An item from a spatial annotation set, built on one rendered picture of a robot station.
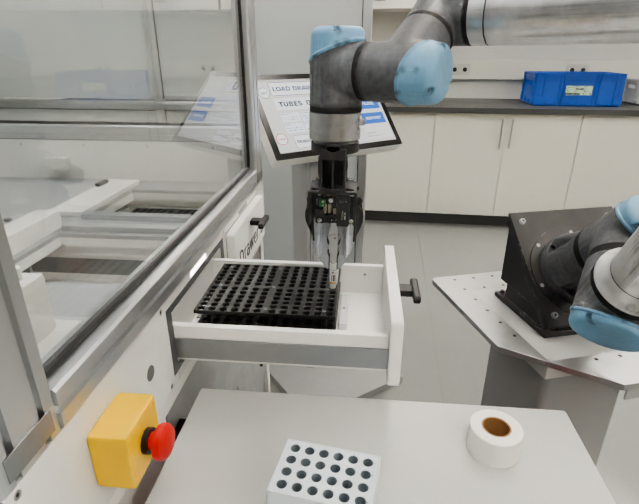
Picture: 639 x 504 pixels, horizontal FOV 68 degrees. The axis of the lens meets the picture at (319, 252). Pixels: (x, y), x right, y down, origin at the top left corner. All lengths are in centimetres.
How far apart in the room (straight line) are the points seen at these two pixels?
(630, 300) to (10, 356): 74
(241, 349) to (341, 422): 19
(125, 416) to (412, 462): 38
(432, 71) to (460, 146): 310
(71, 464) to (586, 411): 96
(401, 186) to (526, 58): 147
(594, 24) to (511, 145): 311
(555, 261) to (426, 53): 55
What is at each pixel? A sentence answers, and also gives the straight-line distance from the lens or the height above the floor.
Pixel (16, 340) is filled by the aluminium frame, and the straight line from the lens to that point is 47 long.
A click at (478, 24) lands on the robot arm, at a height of 130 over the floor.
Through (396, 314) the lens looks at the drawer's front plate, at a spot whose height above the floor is 93.
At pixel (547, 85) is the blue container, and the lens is 391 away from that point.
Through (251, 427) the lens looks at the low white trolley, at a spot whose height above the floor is 76.
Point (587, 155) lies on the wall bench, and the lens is 393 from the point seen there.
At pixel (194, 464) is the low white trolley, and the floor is 76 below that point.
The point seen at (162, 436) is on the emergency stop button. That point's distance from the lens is 57.
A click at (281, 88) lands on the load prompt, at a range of 165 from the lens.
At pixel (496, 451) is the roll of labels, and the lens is 71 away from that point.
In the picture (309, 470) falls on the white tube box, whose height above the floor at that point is 80.
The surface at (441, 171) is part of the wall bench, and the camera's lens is 372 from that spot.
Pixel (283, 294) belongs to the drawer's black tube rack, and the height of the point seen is 90.
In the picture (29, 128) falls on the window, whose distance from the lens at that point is 49.
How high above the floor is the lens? 127
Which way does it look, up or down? 23 degrees down
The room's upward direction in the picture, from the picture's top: straight up
